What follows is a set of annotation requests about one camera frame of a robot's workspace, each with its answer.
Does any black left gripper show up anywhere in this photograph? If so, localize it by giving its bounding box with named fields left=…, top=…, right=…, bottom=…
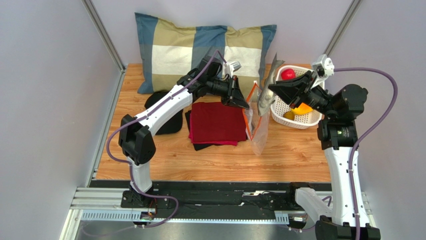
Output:
left=206, top=75, right=249, bottom=110

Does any orange yellow mango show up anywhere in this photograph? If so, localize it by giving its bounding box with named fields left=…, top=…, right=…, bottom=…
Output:
left=290, top=103, right=313, bottom=116

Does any grey toy fish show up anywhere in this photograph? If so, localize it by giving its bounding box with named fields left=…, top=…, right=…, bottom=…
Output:
left=257, top=53, right=285, bottom=117

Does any clear zip bag orange zipper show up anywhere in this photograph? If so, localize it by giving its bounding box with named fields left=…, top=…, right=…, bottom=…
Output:
left=242, top=81, right=270, bottom=156

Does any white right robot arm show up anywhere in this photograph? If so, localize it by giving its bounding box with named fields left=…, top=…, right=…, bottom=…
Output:
left=268, top=70, right=382, bottom=240

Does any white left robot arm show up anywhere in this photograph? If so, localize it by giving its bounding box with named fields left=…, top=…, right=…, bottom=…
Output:
left=118, top=56, right=249, bottom=207

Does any red apple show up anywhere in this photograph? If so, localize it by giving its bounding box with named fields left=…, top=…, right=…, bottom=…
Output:
left=280, top=68, right=296, bottom=81

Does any white perforated plastic basket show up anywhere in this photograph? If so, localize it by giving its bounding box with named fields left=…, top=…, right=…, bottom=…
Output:
left=270, top=65, right=323, bottom=130

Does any brown kiwi fruit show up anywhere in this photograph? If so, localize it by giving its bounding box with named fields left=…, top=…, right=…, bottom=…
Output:
left=282, top=111, right=296, bottom=121

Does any dark red folded cloth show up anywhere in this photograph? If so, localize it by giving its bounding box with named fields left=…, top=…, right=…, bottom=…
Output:
left=188, top=102, right=247, bottom=146

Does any black folded cloth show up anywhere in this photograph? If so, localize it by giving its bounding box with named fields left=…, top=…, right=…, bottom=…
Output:
left=184, top=110, right=219, bottom=151

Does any black cap with letter R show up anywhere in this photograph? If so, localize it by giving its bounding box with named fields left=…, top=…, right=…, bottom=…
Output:
left=144, top=91, right=183, bottom=136

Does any blue beige checkered pillow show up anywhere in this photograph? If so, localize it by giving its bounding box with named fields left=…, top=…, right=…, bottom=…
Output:
left=135, top=13, right=277, bottom=97

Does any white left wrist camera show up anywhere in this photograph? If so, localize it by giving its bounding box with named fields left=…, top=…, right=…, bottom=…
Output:
left=223, top=61, right=242, bottom=78

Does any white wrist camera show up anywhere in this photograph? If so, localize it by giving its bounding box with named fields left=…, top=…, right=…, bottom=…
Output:
left=223, top=61, right=242, bottom=78
left=311, top=54, right=335, bottom=88

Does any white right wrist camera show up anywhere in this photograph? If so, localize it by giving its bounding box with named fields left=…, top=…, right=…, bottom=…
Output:
left=311, top=54, right=335, bottom=88

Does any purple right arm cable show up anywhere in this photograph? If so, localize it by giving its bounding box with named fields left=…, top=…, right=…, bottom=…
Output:
left=288, top=67, right=399, bottom=240

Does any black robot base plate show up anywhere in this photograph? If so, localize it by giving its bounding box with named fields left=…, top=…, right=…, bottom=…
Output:
left=89, top=178, right=334, bottom=222

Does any right aluminium corner post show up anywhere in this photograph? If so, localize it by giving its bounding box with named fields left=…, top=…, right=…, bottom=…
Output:
left=324, top=0, right=363, bottom=57

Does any aluminium corner post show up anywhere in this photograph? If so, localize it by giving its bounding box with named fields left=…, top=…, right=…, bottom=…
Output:
left=81, top=0, right=126, bottom=73
left=324, top=0, right=363, bottom=57

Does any left aluminium corner post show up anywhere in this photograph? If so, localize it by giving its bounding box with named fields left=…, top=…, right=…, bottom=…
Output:
left=81, top=0, right=126, bottom=73

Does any aluminium frame rail base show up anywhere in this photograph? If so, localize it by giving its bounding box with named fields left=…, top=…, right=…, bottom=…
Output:
left=59, top=186, right=380, bottom=240

